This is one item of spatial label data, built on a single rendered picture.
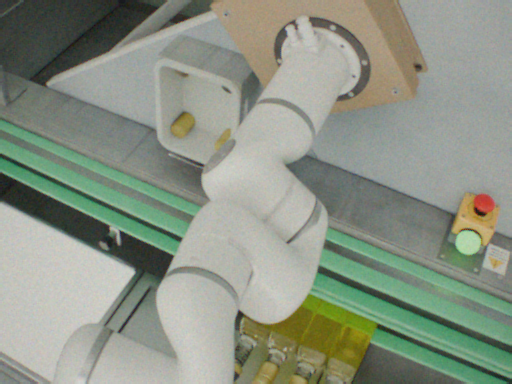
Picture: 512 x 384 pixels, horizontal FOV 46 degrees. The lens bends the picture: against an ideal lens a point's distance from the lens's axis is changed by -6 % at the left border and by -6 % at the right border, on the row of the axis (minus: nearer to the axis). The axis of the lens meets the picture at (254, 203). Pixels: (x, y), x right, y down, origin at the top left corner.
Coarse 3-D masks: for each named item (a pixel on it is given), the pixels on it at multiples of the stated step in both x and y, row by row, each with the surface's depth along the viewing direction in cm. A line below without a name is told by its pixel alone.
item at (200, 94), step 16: (160, 64) 112; (176, 64) 111; (160, 80) 115; (176, 80) 121; (192, 80) 122; (208, 80) 110; (224, 80) 108; (160, 96) 118; (176, 96) 124; (192, 96) 125; (208, 96) 123; (224, 96) 121; (160, 112) 121; (176, 112) 127; (192, 112) 128; (208, 112) 126; (224, 112) 124; (160, 128) 124; (192, 128) 130; (208, 128) 129; (224, 128) 127; (176, 144) 127; (192, 144) 127; (208, 144) 128; (208, 160) 125
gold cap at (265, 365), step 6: (264, 366) 109; (270, 366) 109; (276, 366) 109; (258, 372) 109; (264, 372) 108; (270, 372) 108; (276, 372) 109; (258, 378) 108; (264, 378) 107; (270, 378) 108
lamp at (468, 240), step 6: (468, 228) 107; (462, 234) 107; (468, 234) 106; (474, 234) 106; (456, 240) 108; (462, 240) 107; (468, 240) 106; (474, 240) 106; (480, 240) 107; (456, 246) 108; (462, 246) 107; (468, 246) 106; (474, 246) 106; (462, 252) 108; (468, 252) 107; (474, 252) 107
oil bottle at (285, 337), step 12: (312, 300) 117; (300, 312) 115; (312, 312) 116; (276, 324) 114; (288, 324) 114; (300, 324) 114; (276, 336) 112; (288, 336) 112; (300, 336) 112; (276, 348) 111; (288, 348) 111; (288, 360) 113
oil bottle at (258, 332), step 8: (248, 320) 113; (240, 328) 113; (248, 328) 113; (256, 328) 113; (264, 328) 113; (240, 336) 114; (248, 336) 113; (256, 336) 112; (264, 336) 112; (256, 344) 113; (264, 344) 115
